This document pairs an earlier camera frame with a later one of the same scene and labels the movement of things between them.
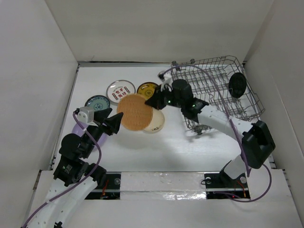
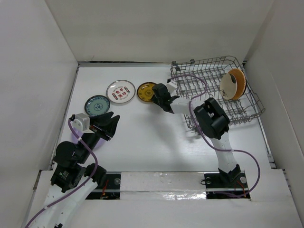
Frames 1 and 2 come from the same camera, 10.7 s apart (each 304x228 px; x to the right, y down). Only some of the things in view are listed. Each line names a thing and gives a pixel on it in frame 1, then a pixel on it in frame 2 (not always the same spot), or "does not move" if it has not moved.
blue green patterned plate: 99,102 does not move
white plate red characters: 118,89 does not move
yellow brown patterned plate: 147,89 does not move
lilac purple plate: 76,129 does not move
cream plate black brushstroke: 157,122 -> 228,86
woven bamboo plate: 137,115 -> 241,83
